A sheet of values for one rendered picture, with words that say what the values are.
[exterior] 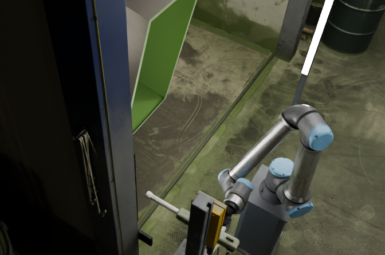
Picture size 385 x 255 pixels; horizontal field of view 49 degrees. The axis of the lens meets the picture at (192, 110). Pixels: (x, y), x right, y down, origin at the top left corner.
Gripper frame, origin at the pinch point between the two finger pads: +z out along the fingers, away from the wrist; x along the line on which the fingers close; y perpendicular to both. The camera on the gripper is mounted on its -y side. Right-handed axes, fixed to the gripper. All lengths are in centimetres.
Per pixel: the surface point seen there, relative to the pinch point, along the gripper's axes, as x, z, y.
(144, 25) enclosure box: 77, -57, -50
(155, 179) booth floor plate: 79, -71, 105
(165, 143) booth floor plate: 93, -106, 105
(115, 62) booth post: 46, 2, -80
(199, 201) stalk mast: 0, 18, -55
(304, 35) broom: 50, -327, 105
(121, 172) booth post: 46.5, 3.9, -17.7
